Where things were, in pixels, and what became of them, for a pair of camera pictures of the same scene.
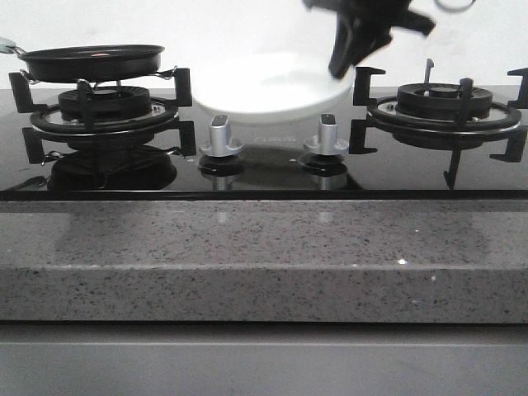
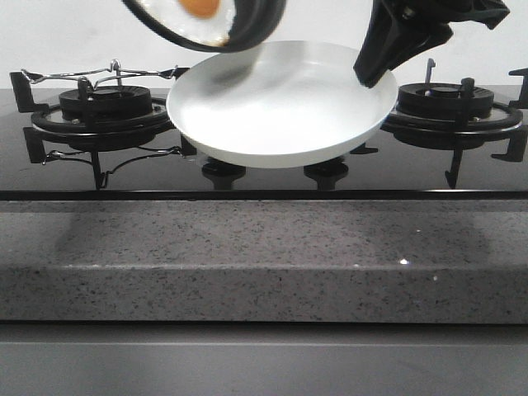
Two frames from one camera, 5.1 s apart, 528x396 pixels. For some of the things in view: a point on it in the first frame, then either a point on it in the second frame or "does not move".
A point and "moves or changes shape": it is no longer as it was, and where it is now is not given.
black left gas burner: (109, 101) does not move
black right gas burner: (440, 100) does not move
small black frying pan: (89, 63) → (228, 26)
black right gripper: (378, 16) → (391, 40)
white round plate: (271, 87) moves or changes shape
